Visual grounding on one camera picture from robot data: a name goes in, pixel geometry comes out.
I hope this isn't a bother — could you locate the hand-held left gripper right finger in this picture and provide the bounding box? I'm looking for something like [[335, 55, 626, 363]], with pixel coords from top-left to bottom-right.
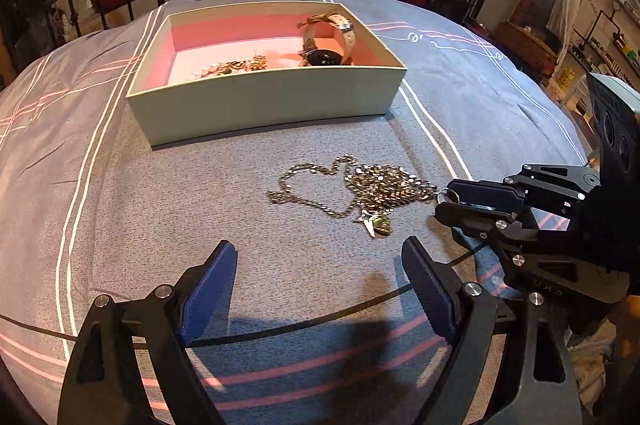
[[401, 236, 583, 425]]

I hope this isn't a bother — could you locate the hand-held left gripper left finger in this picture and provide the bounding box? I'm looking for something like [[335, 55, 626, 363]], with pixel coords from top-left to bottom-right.
[[57, 241, 238, 425]]

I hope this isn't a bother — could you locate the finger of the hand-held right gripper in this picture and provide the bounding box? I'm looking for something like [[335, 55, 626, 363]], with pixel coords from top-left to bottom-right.
[[446, 164, 602, 211], [434, 201, 568, 258]]

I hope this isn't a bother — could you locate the long metal chain necklace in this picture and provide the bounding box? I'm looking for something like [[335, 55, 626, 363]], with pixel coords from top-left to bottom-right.
[[267, 154, 461, 239]]

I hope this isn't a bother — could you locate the pale green box pink inside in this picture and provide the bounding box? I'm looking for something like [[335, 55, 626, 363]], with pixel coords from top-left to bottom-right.
[[125, 0, 407, 150]]

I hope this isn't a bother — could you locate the wristwatch with tan strap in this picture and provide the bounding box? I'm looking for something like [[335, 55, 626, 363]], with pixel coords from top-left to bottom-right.
[[298, 12, 356, 67]]

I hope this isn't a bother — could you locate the white pearl bracelet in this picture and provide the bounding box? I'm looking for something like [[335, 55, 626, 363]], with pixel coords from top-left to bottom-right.
[[189, 60, 227, 82]]

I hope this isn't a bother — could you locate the small gold chain bracelet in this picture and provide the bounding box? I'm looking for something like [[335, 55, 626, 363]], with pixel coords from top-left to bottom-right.
[[220, 54, 269, 77]]

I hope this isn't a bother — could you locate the blue grey striped blanket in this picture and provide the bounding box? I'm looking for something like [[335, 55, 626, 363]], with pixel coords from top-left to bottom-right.
[[0, 0, 603, 425]]

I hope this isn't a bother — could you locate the black cable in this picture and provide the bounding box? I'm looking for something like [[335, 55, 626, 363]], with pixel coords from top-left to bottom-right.
[[0, 247, 498, 348]]

